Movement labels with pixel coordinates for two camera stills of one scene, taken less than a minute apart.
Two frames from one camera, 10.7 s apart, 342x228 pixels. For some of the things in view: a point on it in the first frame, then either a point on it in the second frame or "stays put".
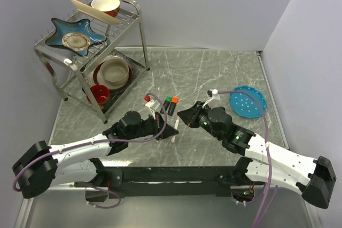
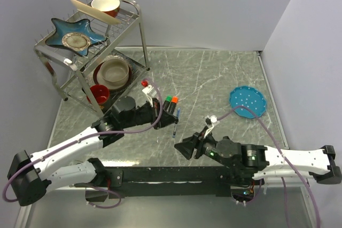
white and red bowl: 108,4 stays put
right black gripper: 190,116 → 186,147
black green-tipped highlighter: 168,100 stays put
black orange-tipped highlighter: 172,106 stays put
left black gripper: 157,124 → 167,119
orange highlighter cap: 175,99 stays put
